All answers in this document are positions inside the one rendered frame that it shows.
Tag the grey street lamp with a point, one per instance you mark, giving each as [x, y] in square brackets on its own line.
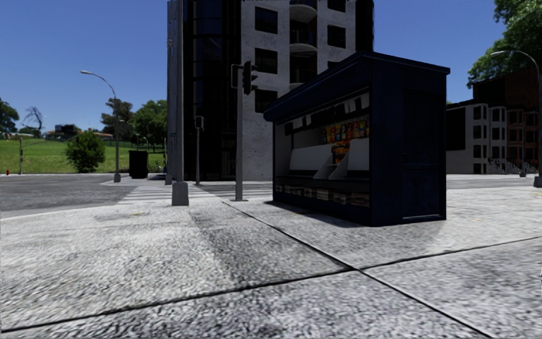
[537, 127]
[116, 140]

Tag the tree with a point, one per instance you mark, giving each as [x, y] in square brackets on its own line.
[85, 151]
[518, 34]
[7, 118]
[34, 120]

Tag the pale concrete building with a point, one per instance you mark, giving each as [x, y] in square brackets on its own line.
[266, 42]

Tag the dark bin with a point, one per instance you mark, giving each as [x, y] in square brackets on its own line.
[138, 164]

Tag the red brick building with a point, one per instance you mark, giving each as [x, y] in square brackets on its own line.
[521, 114]

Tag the trees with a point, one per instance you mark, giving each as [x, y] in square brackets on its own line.
[146, 120]

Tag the white building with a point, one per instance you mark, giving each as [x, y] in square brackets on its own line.
[474, 140]

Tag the blue booth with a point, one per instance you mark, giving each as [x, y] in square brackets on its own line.
[406, 140]

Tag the traffic light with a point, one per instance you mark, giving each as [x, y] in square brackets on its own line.
[197, 148]
[239, 135]

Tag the grey pole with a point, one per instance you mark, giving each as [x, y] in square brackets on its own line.
[169, 93]
[179, 106]
[20, 156]

